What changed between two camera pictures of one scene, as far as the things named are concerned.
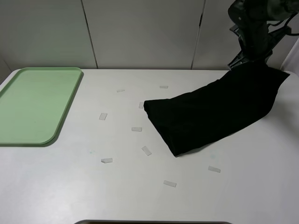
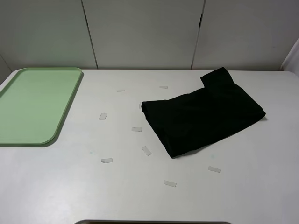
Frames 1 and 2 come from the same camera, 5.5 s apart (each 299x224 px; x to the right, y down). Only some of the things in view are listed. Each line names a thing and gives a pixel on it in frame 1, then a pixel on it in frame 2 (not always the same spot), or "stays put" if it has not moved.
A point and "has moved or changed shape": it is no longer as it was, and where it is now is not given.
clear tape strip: [135, 129] stays put
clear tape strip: [170, 183] stays put
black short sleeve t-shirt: [242, 96] has moved or changed shape
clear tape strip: [146, 150] stays put
